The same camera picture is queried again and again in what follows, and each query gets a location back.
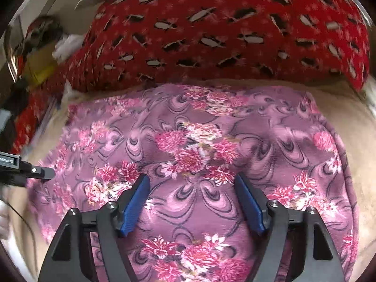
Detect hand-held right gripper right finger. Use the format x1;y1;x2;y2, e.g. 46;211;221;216
235;173;345;282

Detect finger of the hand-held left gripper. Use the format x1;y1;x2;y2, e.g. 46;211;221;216
19;161;56;183

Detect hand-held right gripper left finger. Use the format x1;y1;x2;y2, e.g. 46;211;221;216
38;173;151;282

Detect purple floral garment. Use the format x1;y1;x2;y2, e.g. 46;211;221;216
26;83;360;282

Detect pile of mixed clothes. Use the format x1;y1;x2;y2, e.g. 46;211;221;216
16;16;63;56

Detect red star print cloth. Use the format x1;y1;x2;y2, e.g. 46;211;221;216
12;90;63;155

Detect white plastic sheets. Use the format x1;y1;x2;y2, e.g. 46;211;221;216
25;81;78;153

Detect white crumpled cloth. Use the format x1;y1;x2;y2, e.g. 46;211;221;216
53;34;86;63

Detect beige fleece blanket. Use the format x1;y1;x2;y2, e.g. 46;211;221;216
0;76;376;282

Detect red patterned blanket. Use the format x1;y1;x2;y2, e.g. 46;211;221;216
48;0;371;93

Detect black cable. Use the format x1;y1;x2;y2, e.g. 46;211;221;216
0;197;37;271

